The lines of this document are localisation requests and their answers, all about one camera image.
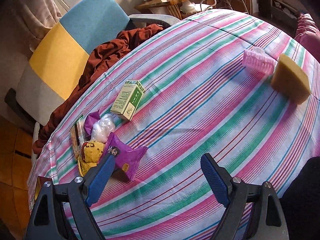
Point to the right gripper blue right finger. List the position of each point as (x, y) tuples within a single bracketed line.
[(266, 220)]

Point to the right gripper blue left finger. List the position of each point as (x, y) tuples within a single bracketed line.
[(48, 219)]

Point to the purple snack packet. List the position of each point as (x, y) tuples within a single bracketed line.
[(127, 159)]

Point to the flat clear snack packet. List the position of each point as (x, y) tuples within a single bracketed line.
[(78, 136)]

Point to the clear crumpled plastic bag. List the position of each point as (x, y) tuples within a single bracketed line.
[(102, 128)]

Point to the small purple wrapper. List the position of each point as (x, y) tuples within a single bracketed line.
[(90, 120)]

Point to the green white medicine box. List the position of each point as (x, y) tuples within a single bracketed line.
[(128, 99)]

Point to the striped bed sheet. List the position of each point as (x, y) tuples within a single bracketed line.
[(198, 99)]

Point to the yellow sponge wedge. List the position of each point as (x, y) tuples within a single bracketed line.
[(290, 80)]

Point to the tricolour padded headboard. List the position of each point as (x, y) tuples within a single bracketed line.
[(57, 63)]

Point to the rust brown blanket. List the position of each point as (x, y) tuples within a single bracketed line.
[(101, 59)]

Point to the striped curtain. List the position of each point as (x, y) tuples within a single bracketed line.
[(36, 17)]

